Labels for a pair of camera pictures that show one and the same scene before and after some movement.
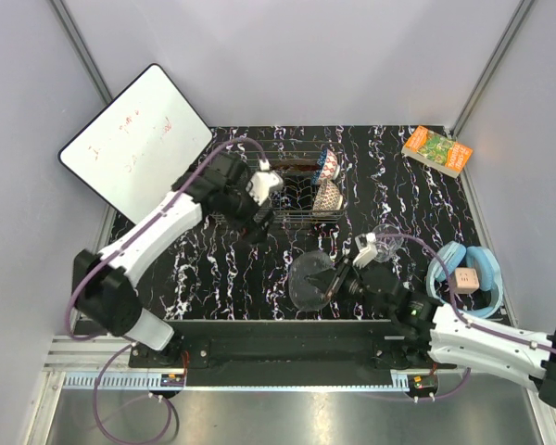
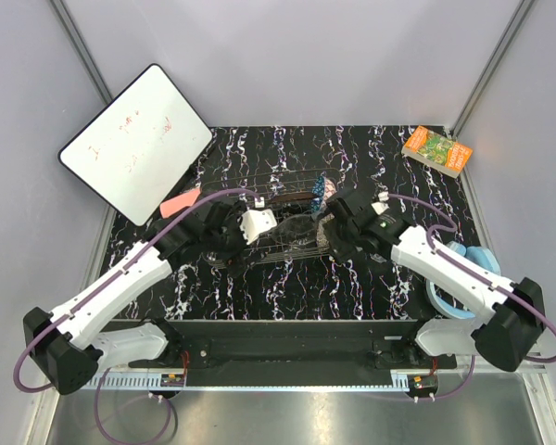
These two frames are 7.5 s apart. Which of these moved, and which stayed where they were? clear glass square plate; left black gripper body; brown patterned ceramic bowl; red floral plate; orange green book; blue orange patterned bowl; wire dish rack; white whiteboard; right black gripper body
Moved: brown patterned ceramic bowl; wire dish rack; right black gripper body; clear glass square plate; blue orange patterned bowl; left black gripper body; red floral plate
Stayed: white whiteboard; orange green book
